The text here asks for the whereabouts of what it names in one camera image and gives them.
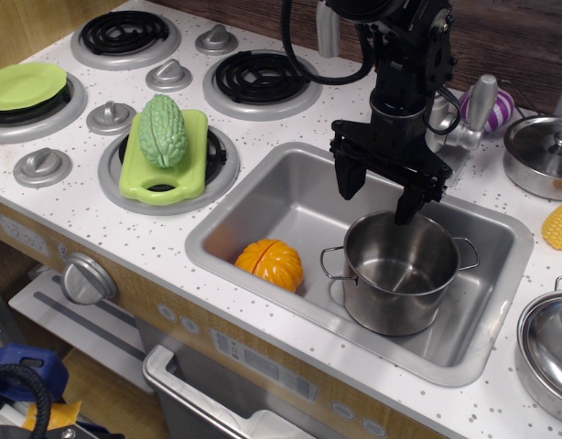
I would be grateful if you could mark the front left stove burner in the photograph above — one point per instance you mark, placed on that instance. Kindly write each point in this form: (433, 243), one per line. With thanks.
(57, 119)

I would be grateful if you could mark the grey stove knob front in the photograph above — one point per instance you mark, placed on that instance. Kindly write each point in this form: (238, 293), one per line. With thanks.
(42, 168)

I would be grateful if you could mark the steel pot with lid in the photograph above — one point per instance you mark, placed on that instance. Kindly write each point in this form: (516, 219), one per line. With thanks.
(533, 155)

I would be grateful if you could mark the silver cylinder post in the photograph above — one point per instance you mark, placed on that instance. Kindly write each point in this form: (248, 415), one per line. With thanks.
(328, 31)

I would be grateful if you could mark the green toy bitter melon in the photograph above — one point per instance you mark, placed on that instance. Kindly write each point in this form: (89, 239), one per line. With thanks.
(162, 133)

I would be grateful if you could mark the stove burner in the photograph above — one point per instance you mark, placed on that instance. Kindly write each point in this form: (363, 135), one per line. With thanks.
(223, 165)
(124, 40)
(258, 86)
(57, 119)

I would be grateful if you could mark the purple striped toy ball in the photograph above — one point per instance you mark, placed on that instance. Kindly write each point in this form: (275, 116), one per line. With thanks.
(501, 114)

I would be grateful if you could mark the blue clamp tool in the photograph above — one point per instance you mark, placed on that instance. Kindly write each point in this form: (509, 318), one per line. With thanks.
(32, 383)

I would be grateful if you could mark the grey stove knob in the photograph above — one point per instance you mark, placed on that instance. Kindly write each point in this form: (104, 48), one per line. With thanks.
(170, 76)
(217, 41)
(111, 118)
(42, 168)

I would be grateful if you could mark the stainless steel pot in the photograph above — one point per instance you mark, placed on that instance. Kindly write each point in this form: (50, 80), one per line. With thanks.
(395, 276)

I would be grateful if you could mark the grey stove knob middle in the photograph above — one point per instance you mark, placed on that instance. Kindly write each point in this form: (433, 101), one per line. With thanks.
(170, 76)

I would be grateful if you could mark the grey stove knob top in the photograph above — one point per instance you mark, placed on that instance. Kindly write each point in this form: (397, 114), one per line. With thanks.
(217, 41)

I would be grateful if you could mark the silver toy faucet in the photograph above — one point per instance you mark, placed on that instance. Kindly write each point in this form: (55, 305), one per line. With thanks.
(452, 136)

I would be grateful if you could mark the grey stove knob left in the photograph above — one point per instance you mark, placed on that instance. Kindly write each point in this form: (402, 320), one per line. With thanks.
(111, 118)

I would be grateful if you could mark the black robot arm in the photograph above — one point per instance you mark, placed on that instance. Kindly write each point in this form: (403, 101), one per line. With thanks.
(409, 45)

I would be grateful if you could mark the back right stove burner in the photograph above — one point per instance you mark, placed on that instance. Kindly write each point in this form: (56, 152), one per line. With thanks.
(258, 86)

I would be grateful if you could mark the grey toy sink basin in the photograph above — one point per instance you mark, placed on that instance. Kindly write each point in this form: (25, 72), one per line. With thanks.
(292, 196)

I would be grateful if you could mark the grey oven door handle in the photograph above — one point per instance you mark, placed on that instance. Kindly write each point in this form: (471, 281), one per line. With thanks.
(209, 413)

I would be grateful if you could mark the yellow toy corn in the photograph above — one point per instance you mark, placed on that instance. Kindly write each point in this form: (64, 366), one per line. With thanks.
(552, 229)

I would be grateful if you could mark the silver oven dial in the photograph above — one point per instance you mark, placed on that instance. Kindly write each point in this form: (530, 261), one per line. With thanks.
(83, 281)

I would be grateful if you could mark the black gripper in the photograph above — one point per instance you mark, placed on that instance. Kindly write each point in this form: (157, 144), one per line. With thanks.
(394, 148)

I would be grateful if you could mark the orange toy pumpkin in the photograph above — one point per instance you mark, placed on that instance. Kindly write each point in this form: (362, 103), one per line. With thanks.
(273, 261)

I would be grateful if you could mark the light green cutting board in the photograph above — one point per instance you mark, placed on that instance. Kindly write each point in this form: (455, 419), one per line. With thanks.
(153, 186)

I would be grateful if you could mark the back left stove burner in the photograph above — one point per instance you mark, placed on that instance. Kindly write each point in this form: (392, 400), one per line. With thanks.
(124, 40)

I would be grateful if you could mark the light green toy plate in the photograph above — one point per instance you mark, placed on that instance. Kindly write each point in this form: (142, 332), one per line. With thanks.
(29, 84)

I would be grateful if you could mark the front right stove burner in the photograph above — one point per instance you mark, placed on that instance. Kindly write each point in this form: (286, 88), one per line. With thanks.
(223, 165)

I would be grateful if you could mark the steel pan with lid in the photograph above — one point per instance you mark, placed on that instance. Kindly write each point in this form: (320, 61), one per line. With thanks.
(538, 352)

